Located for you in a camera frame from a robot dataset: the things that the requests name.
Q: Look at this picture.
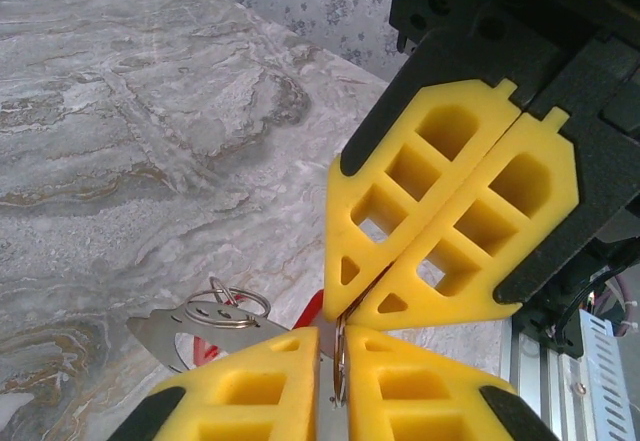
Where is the steel split keyring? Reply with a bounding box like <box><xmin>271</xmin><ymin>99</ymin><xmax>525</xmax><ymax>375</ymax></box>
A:
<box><xmin>332</xmin><ymin>313</ymin><xmax>351</xmax><ymax>407</ymax></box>
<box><xmin>182</xmin><ymin>275</ymin><xmax>272</xmax><ymax>331</ymax></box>

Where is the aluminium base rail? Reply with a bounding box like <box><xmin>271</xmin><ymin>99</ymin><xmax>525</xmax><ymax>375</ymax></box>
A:
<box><xmin>499</xmin><ymin>310</ymin><xmax>584</xmax><ymax>441</ymax></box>

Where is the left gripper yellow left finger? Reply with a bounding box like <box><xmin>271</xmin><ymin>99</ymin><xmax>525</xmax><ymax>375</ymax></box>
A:
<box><xmin>107</xmin><ymin>325</ymin><xmax>321</xmax><ymax>441</ymax></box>

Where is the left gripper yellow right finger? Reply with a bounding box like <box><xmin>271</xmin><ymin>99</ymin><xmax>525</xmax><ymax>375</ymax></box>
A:
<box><xmin>344</xmin><ymin>325</ymin><xmax>561</xmax><ymax>441</ymax></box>

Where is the steel ring plate with holes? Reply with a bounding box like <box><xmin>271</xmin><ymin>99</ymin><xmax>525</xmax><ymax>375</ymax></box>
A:
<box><xmin>124</xmin><ymin>307</ymin><xmax>351</xmax><ymax>441</ymax></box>

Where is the slotted grey cable duct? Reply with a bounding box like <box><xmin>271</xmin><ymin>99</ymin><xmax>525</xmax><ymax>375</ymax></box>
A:
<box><xmin>579</xmin><ymin>308</ymin><xmax>640</xmax><ymax>441</ymax></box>

